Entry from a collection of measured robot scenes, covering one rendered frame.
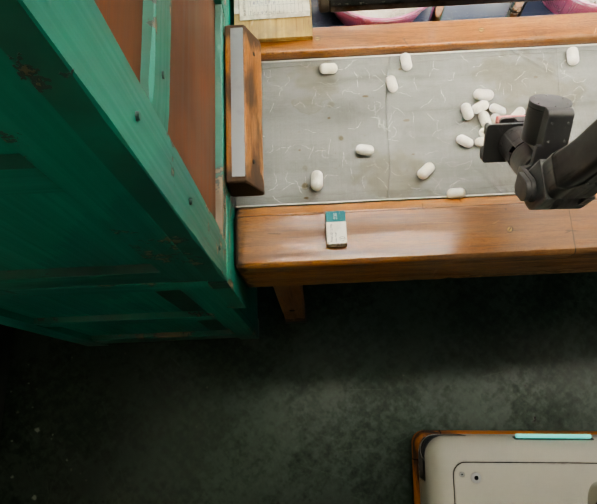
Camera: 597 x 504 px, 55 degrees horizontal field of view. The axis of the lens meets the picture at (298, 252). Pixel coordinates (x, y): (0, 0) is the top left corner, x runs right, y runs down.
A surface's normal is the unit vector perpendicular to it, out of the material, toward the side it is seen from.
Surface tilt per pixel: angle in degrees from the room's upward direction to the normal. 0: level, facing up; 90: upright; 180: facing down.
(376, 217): 0
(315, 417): 0
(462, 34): 0
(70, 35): 90
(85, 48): 90
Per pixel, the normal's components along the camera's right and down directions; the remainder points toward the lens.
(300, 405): -0.04, -0.25
